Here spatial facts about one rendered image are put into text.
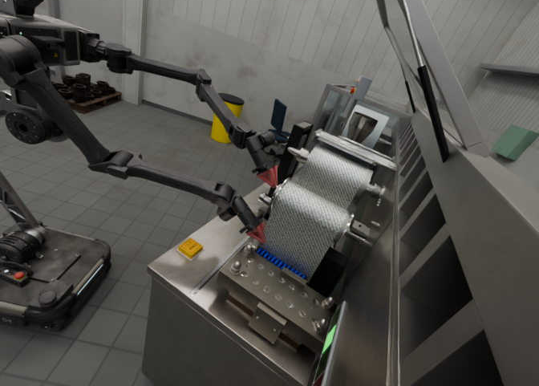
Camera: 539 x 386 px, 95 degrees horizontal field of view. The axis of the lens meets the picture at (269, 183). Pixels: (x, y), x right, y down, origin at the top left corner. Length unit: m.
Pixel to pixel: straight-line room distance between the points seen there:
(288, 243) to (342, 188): 0.32
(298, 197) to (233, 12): 4.23
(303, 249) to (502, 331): 0.73
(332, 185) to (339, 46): 3.95
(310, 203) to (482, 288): 0.63
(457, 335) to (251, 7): 4.73
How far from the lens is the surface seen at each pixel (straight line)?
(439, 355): 0.32
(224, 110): 1.06
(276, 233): 0.94
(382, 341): 0.42
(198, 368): 1.27
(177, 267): 1.05
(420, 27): 0.59
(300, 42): 4.75
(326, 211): 0.85
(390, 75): 5.10
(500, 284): 0.29
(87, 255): 2.00
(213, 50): 4.89
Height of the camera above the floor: 1.71
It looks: 28 degrees down
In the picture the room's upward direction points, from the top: 20 degrees clockwise
